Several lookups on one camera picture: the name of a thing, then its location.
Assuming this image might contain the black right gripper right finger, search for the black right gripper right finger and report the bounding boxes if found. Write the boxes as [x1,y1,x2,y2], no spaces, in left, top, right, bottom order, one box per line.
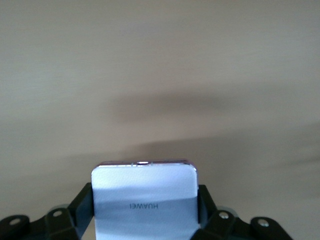
[197,184,299,240]

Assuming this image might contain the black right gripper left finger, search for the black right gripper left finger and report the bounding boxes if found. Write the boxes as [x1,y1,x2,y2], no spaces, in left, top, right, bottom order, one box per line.
[0,182,96,240]

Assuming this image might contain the lilac phone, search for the lilac phone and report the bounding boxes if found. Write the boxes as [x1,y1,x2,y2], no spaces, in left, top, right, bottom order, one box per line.
[90,158,200,240]

